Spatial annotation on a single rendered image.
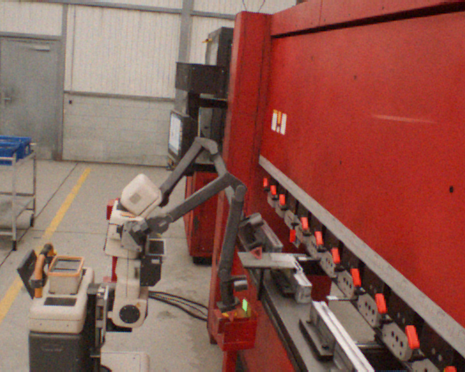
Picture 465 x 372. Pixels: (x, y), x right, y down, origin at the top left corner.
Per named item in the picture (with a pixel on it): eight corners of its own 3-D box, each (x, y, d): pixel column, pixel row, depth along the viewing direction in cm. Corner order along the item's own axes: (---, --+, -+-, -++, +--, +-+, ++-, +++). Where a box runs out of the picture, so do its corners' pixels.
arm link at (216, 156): (208, 149, 277) (205, 143, 267) (218, 145, 277) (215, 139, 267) (236, 223, 266) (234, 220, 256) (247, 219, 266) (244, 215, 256)
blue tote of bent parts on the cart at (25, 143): (-14, 150, 552) (-14, 134, 548) (31, 153, 559) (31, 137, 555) (-25, 156, 517) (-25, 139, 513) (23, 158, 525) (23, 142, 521)
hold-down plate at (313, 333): (298, 323, 224) (299, 317, 223) (310, 323, 225) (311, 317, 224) (320, 360, 195) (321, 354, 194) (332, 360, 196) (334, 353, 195)
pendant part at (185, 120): (166, 157, 386) (170, 109, 378) (182, 158, 390) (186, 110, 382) (179, 169, 344) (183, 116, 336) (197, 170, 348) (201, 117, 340)
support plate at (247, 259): (236, 253, 271) (236, 251, 270) (285, 255, 275) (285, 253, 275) (243, 267, 253) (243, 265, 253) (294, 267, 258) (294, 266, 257)
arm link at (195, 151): (202, 135, 279) (198, 129, 270) (222, 149, 276) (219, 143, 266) (152, 201, 275) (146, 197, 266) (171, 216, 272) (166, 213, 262)
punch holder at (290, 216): (283, 221, 271) (287, 190, 268) (299, 221, 273) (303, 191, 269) (291, 230, 257) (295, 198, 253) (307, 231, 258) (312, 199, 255)
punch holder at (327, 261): (320, 264, 214) (325, 227, 210) (338, 265, 215) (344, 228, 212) (332, 279, 199) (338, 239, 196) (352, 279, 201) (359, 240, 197)
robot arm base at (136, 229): (128, 222, 234) (127, 230, 222) (143, 213, 234) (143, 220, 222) (139, 237, 236) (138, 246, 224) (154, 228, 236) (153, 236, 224)
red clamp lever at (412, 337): (406, 324, 134) (414, 360, 128) (419, 324, 135) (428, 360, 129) (402, 327, 136) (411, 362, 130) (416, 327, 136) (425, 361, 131)
